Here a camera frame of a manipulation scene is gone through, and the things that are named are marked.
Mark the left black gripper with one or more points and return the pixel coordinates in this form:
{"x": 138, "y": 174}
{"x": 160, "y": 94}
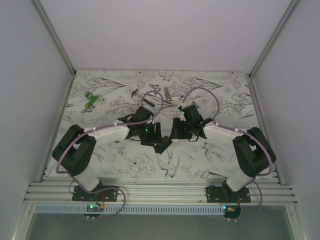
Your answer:
{"x": 153, "y": 138}

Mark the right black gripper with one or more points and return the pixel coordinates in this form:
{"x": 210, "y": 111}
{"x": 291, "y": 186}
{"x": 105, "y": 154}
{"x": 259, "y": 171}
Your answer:
{"x": 176, "y": 129}

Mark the black fuse box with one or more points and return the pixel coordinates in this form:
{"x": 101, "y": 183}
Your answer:
{"x": 162, "y": 145}

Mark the grey metal clip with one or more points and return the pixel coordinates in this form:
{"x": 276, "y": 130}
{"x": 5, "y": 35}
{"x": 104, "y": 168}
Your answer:
{"x": 168, "y": 95}

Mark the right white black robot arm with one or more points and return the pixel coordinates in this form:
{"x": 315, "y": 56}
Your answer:
{"x": 253, "y": 152}

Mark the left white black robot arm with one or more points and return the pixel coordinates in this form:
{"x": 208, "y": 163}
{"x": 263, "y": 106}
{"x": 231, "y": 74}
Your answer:
{"x": 74, "y": 151}

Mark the small black hammer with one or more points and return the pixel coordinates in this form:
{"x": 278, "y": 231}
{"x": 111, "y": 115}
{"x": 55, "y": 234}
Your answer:
{"x": 136, "y": 93}

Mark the floral printed table mat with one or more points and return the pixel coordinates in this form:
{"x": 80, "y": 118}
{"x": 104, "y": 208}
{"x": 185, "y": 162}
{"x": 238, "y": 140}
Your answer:
{"x": 224, "y": 95}

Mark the green plastic connector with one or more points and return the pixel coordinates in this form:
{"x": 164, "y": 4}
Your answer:
{"x": 89, "y": 106}

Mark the left small circuit board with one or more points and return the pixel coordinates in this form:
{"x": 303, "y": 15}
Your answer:
{"x": 95, "y": 208}

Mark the small circuit board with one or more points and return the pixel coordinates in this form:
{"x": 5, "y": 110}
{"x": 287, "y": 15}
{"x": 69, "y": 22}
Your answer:
{"x": 231, "y": 211}
{"x": 95, "y": 208}

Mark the right small circuit board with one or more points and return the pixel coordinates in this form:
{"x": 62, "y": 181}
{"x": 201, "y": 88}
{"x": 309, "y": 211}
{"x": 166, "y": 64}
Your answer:
{"x": 231, "y": 211}

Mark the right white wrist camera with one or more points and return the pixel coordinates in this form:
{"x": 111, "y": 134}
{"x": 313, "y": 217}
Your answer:
{"x": 182, "y": 104}

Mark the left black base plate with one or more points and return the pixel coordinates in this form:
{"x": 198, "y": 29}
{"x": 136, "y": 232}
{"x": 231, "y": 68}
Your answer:
{"x": 79, "y": 195}

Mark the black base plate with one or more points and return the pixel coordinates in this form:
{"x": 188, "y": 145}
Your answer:
{"x": 79, "y": 195}
{"x": 215, "y": 195}

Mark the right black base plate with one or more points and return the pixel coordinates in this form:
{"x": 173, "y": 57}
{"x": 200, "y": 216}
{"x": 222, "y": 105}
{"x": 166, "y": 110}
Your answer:
{"x": 215, "y": 195}

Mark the aluminium rail frame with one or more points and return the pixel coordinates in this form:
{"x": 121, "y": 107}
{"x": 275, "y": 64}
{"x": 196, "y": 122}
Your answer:
{"x": 177, "y": 194}

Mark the white slotted cable duct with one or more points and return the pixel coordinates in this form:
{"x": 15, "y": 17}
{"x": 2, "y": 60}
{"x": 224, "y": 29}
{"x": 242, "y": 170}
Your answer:
{"x": 133, "y": 209}

